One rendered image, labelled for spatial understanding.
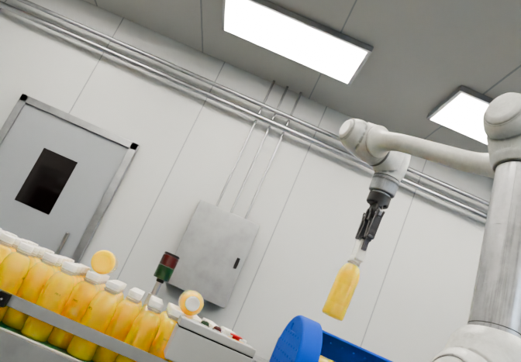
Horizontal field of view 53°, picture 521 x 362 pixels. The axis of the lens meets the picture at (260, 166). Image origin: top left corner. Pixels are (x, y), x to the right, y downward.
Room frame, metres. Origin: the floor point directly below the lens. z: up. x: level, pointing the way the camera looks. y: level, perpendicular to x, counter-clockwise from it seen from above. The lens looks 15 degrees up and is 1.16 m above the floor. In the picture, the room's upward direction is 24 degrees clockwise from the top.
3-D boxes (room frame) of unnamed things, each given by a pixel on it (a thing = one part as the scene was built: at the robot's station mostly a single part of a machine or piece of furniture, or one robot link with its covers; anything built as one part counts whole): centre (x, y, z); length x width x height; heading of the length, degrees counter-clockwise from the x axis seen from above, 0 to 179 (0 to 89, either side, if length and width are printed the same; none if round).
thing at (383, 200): (1.66, -0.40, 1.65); 0.08 x 0.07 x 0.09; 5
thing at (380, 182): (1.66, -0.40, 1.72); 0.09 x 0.09 x 0.06
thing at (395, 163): (1.66, -0.39, 1.83); 0.13 x 0.11 x 0.16; 119
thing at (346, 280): (1.67, -0.40, 1.36); 0.07 x 0.07 x 0.19
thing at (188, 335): (1.39, -0.07, 1.05); 0.20 x 0.10 x 0.10; 95
